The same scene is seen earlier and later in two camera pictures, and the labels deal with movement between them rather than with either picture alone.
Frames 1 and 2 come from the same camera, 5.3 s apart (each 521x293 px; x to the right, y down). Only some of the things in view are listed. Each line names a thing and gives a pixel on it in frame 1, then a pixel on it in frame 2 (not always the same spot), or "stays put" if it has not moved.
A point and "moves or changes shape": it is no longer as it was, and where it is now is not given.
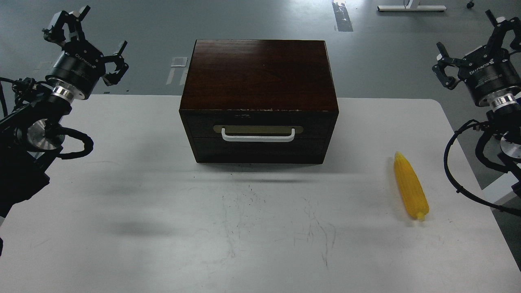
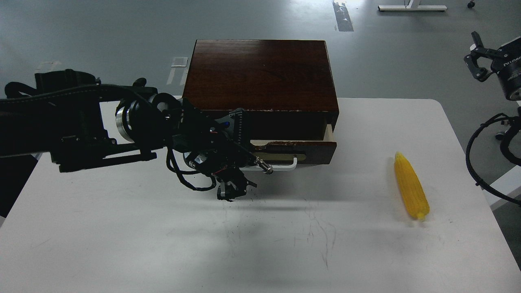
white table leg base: [412, 5] stays put
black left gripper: [80, 66] -> [220, 146]
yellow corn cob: [412, 188] stays put
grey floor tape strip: [343, 20] stays put
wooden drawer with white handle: [255, 136] moves or changes shape
